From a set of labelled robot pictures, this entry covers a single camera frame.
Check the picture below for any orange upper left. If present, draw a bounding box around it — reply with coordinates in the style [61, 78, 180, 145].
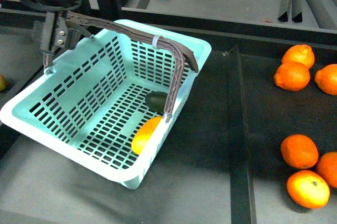
[281, 44, 315, 69]

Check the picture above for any black shelf divider bar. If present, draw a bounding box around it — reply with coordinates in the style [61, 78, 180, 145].
[227, 46, 257, 223]

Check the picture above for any orange upper middle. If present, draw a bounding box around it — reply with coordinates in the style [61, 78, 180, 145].
[274, 61, 311, 92]

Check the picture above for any orange right edge upper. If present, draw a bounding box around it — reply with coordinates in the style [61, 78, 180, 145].
[314, 64, 337, 95]

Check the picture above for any dark green avocado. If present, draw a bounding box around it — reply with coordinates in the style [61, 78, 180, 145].
[145, 91, 167, 113]

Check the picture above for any orange right edge lower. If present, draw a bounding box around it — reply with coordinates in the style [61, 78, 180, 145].
[316, 151, 336, 188]

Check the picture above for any orange bottom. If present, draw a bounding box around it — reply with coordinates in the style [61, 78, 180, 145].
[286, 170, 330, 209]

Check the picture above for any orange edge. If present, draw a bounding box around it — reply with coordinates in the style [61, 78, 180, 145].
[314, 64, 337, 95]
[316, 151, 336, 188]

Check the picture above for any yellow mango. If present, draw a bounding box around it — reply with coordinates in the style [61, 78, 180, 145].
[131, 116, 162, 155]

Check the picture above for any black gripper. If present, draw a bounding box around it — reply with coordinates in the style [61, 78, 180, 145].
[40, 12, 91, 54]

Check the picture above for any orange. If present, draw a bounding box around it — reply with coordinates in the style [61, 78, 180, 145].
[274, 61, 311, 92]
[286, 170, 330, 209]
[281, 134, 319, 169]
[281, 44, 315, 69]

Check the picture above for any light teal plastic basket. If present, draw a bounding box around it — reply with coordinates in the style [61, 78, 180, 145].
[1, 13, 212, 189]

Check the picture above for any orange lower left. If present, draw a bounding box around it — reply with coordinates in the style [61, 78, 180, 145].
[281, 134, 319, 169]

